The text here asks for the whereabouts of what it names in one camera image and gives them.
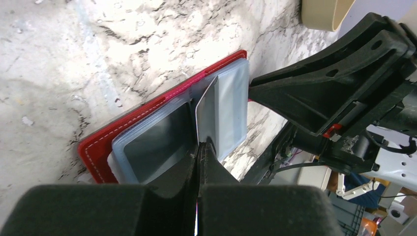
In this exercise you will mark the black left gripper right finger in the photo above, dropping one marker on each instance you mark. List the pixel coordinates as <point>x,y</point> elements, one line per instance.
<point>227,207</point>

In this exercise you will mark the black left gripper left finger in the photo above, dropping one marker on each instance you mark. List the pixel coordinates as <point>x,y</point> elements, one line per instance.
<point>164,207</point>

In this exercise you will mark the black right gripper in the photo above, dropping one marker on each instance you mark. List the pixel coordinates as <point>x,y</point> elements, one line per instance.
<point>353,104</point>

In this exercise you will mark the black vip card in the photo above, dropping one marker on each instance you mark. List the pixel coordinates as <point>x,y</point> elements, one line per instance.
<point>205,115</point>
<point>161,145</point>

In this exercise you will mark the red leather card holder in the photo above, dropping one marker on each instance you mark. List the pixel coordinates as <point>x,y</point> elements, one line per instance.
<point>102,151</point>

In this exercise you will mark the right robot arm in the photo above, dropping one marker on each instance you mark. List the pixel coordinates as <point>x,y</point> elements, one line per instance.
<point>354,105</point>

